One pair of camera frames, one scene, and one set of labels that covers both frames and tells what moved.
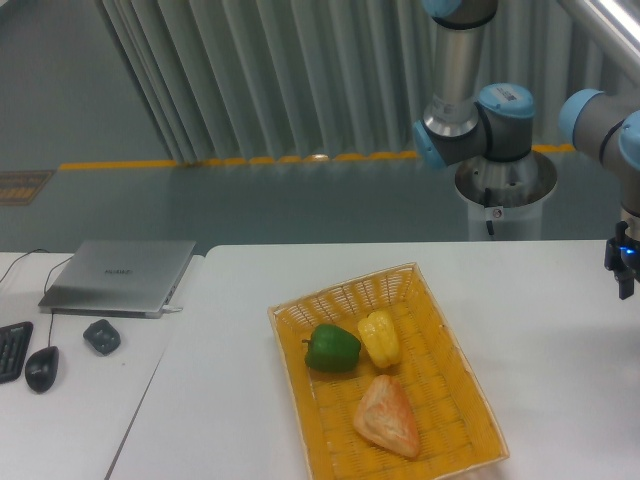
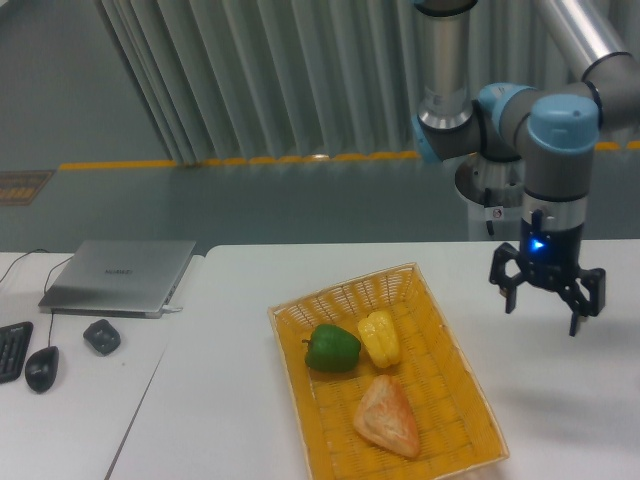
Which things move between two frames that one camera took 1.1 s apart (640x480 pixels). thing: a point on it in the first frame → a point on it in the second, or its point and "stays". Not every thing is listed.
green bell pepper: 332,349 stays
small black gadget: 102,337 stays
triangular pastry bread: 385,416 stays
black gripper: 622,255 → 550,258
